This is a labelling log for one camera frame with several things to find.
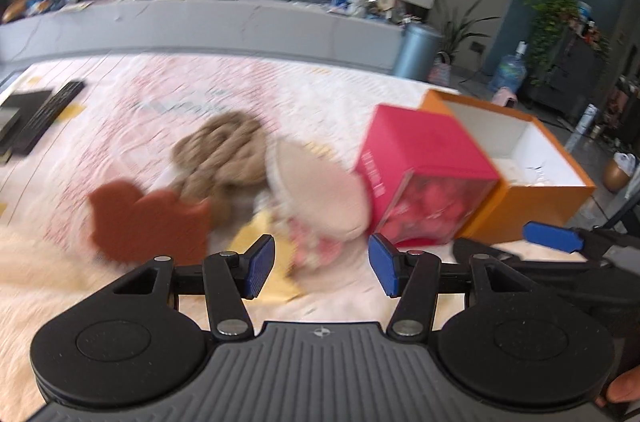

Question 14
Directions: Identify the yellow soft item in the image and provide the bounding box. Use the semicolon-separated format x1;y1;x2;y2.
226;211;304;305

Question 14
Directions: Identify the beige pouch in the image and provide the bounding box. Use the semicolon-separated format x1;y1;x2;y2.
266;137;371;241

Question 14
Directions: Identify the brown knotted plush rope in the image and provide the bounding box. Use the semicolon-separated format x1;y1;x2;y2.
169;110;271;229

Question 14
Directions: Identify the pink white crochet toy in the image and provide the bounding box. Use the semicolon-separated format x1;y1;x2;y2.
254;190;345;271

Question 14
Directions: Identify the person right hand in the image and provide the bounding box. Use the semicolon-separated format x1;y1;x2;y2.
596;367;640;407

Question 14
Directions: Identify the orange cardboard box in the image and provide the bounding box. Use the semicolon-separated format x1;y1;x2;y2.
420;90;596;245

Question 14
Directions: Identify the red box with balls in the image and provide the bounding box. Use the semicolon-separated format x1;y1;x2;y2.
355;105;499;248

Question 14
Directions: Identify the pink space heater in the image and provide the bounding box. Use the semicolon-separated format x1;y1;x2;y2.
491;86;518;108

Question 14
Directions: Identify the lace patterned tablecloth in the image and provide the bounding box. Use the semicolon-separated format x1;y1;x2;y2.
0;52;601;422

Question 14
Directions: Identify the water jug with pump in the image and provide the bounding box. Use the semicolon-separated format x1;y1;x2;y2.
488;41;527;93

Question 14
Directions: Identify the dark cabinet with plants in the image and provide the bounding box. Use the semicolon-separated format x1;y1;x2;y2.
518;0;610;124

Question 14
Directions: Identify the small woven handbag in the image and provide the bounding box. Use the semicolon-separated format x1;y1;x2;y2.
427;51;451;86

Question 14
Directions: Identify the blue metal trash bin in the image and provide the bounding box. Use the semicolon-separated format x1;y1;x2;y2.
392;23;442;82

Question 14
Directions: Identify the black remote control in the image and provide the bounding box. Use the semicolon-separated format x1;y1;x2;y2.
12;80;86;157

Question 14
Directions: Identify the potted long-leaf plant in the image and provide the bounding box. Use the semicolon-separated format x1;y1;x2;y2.
432;0;499;64

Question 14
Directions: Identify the marble tv console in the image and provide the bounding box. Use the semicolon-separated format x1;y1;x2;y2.
1;0;402;74

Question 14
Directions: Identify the black notebook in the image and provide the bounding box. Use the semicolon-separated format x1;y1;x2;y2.
1;90;52;165

